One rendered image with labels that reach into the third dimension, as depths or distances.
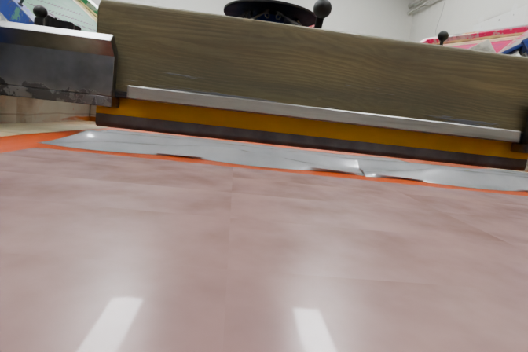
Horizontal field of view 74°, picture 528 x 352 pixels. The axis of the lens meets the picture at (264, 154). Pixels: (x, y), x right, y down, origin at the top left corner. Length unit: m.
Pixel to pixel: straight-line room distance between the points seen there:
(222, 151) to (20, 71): 0.18
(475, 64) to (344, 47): 0.11
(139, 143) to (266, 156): 0.07
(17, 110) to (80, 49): 0.08
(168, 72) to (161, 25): 0.04
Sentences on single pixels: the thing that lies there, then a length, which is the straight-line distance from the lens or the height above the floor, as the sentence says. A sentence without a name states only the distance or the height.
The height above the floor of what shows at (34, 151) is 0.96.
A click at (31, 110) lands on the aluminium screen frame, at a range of 0.37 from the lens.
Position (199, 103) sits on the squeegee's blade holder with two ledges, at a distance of 0.28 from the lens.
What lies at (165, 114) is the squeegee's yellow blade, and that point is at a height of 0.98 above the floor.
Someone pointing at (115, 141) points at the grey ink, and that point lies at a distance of 0.22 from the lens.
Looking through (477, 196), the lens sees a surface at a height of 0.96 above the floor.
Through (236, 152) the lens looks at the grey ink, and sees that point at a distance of 0.20.
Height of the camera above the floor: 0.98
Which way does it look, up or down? 6 degrees down
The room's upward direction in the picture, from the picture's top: 6 degrees clockwise
